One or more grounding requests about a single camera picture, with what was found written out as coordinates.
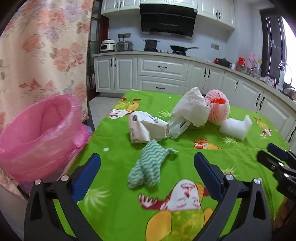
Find white L-shaped foam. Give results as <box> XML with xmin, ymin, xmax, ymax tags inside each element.
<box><xmin>219</xmin><ymin>115</ymin><xmax>252</xmax><ymax>141</ymax></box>

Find green striped cloth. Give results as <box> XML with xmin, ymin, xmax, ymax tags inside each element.
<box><xmin>128</xmin><ymin>140</ymin><xmax>178</xmax><ymax>189</ymax></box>

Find white plastic bag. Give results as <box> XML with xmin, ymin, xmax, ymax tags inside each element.
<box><xmin>168</xmin><ymin>87</ymin><xmax>211</xmax><ymax>139</ymax></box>

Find round pink foam net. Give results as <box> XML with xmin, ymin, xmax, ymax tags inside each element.
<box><xmin>204</xmin><ymin>89</ymin><xmax>230</xmax><ymax>125</ymax></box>

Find paper cup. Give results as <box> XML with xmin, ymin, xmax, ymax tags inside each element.
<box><xmin>128</xmin><ymin>111</ymin><xmax>170</xmax><ymax>144</ymax></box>

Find pink bag trash bin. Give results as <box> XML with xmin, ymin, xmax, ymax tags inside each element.
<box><xmin>1</xmin><ymin>94</ymin><xmax>91</xmax><ymax>184</ymax></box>

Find green cartoon tablecloth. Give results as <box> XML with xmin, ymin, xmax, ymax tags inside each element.
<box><xmin>76</xmin><ymin>90</ymin><xmax>288</xmax><ymax>240</ymax></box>

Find chrome sink faucet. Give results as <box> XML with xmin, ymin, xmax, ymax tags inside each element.
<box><xmin>278</xmin><ymin>62</ymin><xmax>293</xmax><ymax>88</ymax></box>

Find steel bowl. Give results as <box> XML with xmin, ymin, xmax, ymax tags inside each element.
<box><xmin>236</xmin><ymin>63</ymin><xmax>252</xmax><ymax>75</ymax></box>

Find black casserole pot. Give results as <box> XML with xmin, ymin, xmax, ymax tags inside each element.
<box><xmin>213</xmin><ymin>58</ymin><xmax>232</xmax><ymax>68</ymax></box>

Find white lower cabinets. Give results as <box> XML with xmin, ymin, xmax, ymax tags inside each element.
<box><xmin>93</xmin><ymin>51</ymin><xmax>295</xmax><ymax>150</ymax></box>

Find white cabinets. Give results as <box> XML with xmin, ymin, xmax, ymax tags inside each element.
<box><xmin>93</xmin><ymin>51</ymin><xmax>295</xmax><ymax>150</ymax></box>
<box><xmin>101</xmin><ymin>0</ymin><xmax>235</xmax><ymax>29</ymax></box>

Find window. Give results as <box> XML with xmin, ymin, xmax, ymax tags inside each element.
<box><xmin>260</xmin><ymin>9</ymin><xmax>295</xmax><ymax>88</ymax></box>

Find black frying pan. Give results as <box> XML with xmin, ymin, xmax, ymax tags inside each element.
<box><xmin>170</xmin><ymin>45</ymin><xmax>199</xmax><ymax>56</ymax></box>

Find white rice cooker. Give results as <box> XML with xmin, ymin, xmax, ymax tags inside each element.
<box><xmin>100</xmin><ymin>39</ymin><xmax>115</xmax><ymax>53</ymax></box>

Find floral curtain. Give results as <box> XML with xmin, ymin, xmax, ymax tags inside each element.
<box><xmin>0</xmin><ymin>0</ymin><xmax>95</xmax><ymax>197</ymax></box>

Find steel pressure cooker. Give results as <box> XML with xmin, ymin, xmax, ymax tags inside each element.
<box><xmin>116</xmin><ymin>40</ymin><xmax>133</xmax><ymax>52</ymax></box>

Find black stock pot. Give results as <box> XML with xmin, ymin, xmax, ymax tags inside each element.
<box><xmin>143</xmin><ymin>39</ymin><xmax>159</xmax><ymax>52</ymax></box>

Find wooden glass door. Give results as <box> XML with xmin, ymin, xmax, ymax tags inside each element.
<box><xmin>86</xmin><ymin>1</ymin><xmax>108</xmax><ymax>101</ymax></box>

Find white upper cabinets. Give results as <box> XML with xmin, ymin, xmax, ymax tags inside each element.
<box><xmin>101</xmin><ymin>0</ymin><xmax>235</xmax><ymax>29</ymax></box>

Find black range hood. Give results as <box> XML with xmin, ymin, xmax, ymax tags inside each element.
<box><xmin>139</xmin><ymin>4</ymin><xmax>197</xmax><ymax>38</ymax></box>

